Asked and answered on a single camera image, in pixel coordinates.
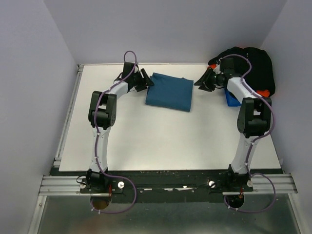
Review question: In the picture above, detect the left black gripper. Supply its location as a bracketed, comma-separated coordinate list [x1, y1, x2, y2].
[131, 68, 154, 92]

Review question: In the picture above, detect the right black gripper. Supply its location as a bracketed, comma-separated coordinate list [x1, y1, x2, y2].
[194, 67, 222, 93]

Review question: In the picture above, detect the teal blue t shirt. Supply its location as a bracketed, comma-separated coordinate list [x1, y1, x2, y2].
[145, 73, 194, 112]

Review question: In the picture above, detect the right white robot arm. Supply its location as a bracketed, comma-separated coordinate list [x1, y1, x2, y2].
[194, 54, 272, 192]

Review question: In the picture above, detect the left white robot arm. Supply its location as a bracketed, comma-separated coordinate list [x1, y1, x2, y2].
[86, 62, 154, 193]

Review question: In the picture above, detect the blue plastic bin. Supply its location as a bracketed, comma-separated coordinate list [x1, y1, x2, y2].
[224, 89, 241, 107]

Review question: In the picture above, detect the black t shirt pile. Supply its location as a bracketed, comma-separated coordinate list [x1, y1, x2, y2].
[208, 47, 275, 97]

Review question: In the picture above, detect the orange t shirt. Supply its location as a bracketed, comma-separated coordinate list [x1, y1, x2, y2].
[207, 64, 270, 98]

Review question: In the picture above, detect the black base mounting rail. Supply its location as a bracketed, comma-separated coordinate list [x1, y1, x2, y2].
[80, 170, 253, 203]

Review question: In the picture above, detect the aluminium table edge rail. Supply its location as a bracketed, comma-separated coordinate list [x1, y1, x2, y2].
[28, 64, 84, 234]

